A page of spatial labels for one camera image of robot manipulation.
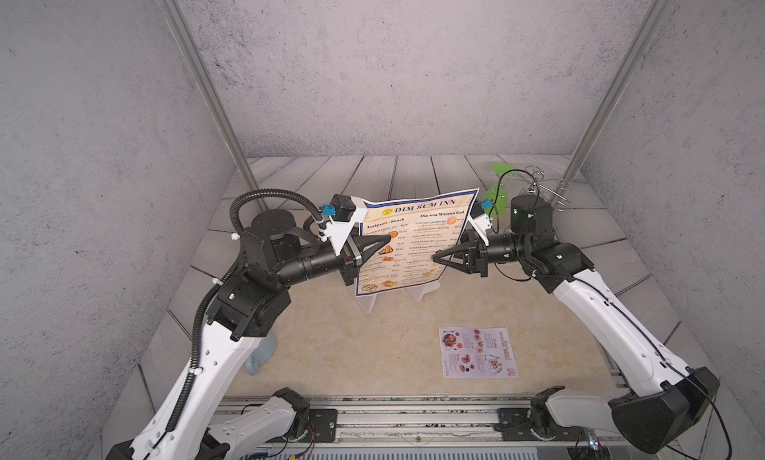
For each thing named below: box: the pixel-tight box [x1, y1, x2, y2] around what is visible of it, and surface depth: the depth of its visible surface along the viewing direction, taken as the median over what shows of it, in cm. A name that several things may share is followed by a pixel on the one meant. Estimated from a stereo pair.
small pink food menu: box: [438, 326, 519, 380], surface depth 87 cm
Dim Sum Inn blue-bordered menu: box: [356, 188, 480, 296], surface depth 56 cm
